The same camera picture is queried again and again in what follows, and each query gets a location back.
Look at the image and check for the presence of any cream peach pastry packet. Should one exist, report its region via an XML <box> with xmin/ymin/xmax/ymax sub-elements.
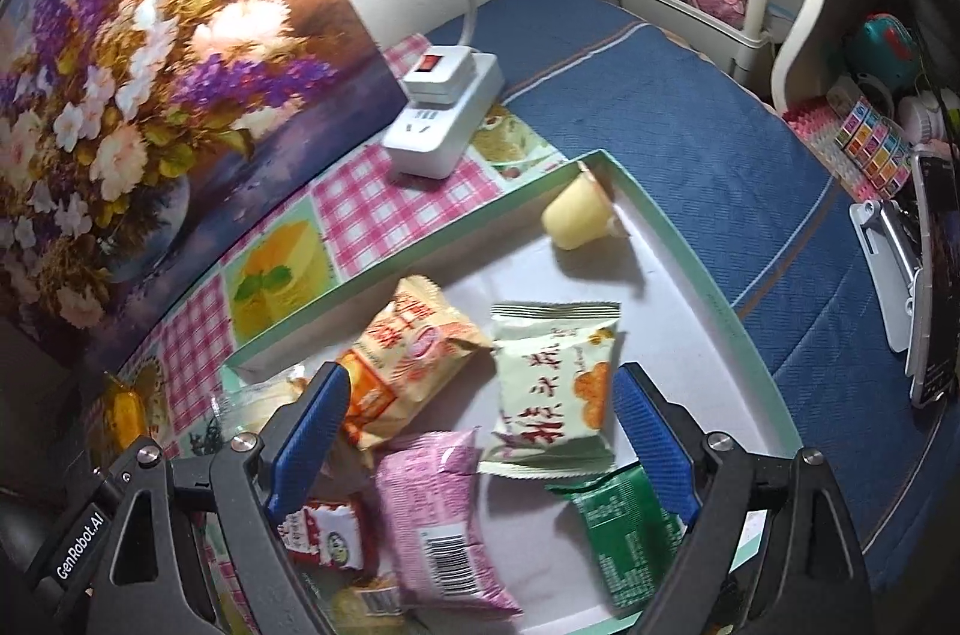
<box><xmin>478</xmin><ymin>302</ymin><xmax>622</xmax><ymax>481</ymax></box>

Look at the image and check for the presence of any white clip phone holder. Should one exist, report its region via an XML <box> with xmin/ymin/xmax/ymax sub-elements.
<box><xmin>850</xmin><ymin>199</ymin><xmax>921</xmax><ymax>354</ymax></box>

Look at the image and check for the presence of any yellow transparent snack packet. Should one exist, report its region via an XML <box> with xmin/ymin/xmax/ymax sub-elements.
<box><xmin>101</xmin><ymin>369</ymin><xmax>158</xmax><ymax>459</ymax></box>

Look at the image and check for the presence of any colourful cube box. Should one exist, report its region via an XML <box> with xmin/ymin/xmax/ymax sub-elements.
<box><xmin>835</xmin><ymin>97</ymin><xmax>910</xmax><ymax>201</ymax></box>

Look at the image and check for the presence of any teal shallow box tray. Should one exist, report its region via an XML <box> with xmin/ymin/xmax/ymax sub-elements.
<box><xmin>221</xmin><ymin>151</ymin><xmax>800</xmax><ymax>633</ymax></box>

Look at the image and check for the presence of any flower painting canvas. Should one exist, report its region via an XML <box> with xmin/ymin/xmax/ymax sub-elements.
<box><xmin>2</xmin><ymin>0</ymin><xmax>402</xmax><ymax>370</ymax></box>

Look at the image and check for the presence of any yellow jelly cup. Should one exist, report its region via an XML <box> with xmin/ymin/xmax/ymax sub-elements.
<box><xmin>540</xmin><ymin>160</ymin><xmax>628</xmax><ymax>251</ymax></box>

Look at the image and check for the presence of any clear round cracker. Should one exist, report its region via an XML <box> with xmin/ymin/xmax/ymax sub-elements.
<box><xmin>320</xmin><ymin>573</ymin><xmax>407</xmax><ymax>635</ymax></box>

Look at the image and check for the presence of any orange cream snack packet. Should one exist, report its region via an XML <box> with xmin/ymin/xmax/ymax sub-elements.
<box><xmin>337</xmin><ymin>274</ymin><xmax>493</xmax><ymax>456</ymax></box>

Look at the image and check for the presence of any red white milk biscuit packet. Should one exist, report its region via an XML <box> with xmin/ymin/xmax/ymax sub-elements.
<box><xmin>277</xmin><ymin>497</ymin><xmax>379</xmax><ymax>576</ymax></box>

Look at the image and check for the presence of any green snack packet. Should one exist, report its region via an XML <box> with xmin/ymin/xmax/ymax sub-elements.
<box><xmin>547</xmin><ymin>461</ymin><xmax>685</xmax><ymax>614</ymax></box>

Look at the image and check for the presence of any pink snack packet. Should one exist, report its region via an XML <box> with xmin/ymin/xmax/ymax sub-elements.
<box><xmin>374</xmin><ymin>430</ymin><xmax>521</xmax><ymax>615</ymax></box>

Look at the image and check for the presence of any pink checkered dessert tablecloth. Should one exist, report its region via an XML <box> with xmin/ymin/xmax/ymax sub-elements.
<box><xmin>81</xmin><ymin>32</ymin><xmax>571</xmax><ymax>635</ymax></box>

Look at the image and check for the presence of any white power strip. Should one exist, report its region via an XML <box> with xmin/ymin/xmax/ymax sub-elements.
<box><xmin>382</xmin><ymin>45</ymin><xmax>505</xmax><ymax>180</ymax></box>

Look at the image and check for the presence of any clear round cake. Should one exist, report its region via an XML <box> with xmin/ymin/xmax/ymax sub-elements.
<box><xmin>212</xmin><ymin>364</ymin><xmax>309</xmax><ymax>442</ymax></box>

